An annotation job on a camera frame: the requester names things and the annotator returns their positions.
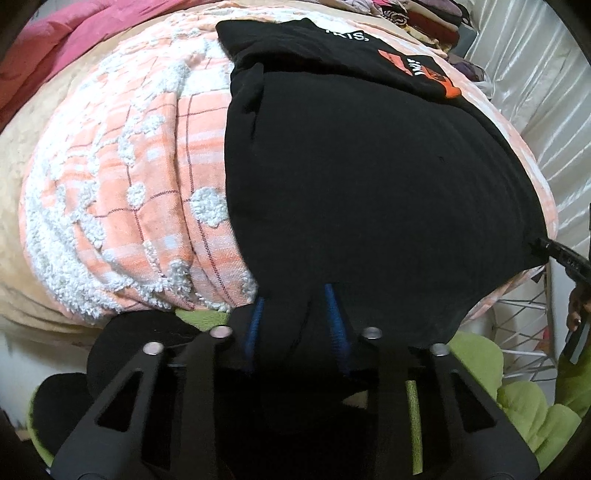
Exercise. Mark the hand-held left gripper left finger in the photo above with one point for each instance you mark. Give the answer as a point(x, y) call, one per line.
point(256, 323)

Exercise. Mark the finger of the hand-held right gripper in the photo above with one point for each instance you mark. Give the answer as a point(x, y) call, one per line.
point(558, 251)

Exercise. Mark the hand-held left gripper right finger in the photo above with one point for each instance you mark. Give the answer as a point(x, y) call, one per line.
point(333, 318)

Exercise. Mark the black sweater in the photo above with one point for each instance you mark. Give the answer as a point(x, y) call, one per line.
point(369, 161)

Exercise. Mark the plastic bag of clothes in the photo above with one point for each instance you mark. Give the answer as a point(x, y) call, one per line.
point(471, 71)

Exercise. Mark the stack of folded clothes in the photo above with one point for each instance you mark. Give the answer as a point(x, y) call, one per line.
point(425, 18)

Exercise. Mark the person's right hand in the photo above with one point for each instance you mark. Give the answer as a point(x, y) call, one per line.
point(577, 309)

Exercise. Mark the green fleece clothing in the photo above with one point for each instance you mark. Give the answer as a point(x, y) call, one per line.
point(531, 406)

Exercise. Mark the white satin curtain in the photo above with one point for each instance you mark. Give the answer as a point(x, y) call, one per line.
point(531, 115)

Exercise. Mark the orange plaid fleece blanket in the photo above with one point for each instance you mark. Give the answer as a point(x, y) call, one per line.
point(115, 175)

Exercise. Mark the grey box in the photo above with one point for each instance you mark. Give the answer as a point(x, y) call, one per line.
point(466, 42)

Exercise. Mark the beige bed sheet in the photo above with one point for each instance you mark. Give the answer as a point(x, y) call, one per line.
point(23, 286)

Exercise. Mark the lilac garment pile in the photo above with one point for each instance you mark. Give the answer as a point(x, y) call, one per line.
point(360, 4)

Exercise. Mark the pink quilt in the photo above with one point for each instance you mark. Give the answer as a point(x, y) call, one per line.
point(46, 46)

